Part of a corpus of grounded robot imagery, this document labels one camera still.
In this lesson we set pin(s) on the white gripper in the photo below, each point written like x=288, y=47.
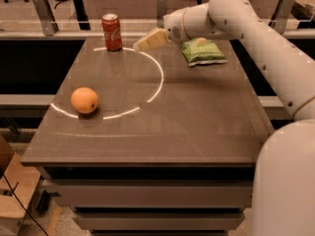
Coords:
x=174, y=28

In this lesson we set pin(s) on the red coke can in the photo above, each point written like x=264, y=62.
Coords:
x=112, y=33

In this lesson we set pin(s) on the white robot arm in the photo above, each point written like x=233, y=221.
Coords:
x=283, y=199

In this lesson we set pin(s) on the green chip bag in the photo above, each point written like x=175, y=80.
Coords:
x=202, y=51

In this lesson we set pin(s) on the orange fruit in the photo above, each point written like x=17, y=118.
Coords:
x=84, y=100

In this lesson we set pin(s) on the grey drawer cabinet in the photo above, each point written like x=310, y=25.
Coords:
x=170, y=150

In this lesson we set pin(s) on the wooden box at left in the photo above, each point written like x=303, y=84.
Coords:
x=17, y=186

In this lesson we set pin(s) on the middle metal rail bracket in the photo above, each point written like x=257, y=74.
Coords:
x=161, y=11

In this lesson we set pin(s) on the metal rail bracket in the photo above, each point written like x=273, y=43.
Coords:
x=44, y=16
x=278, y=23
x=161, y=11

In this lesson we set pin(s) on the left metal rail bracket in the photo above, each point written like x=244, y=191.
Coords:
x=44, y=16

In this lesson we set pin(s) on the right metal rail bracket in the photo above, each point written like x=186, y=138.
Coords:
x=278, y=23

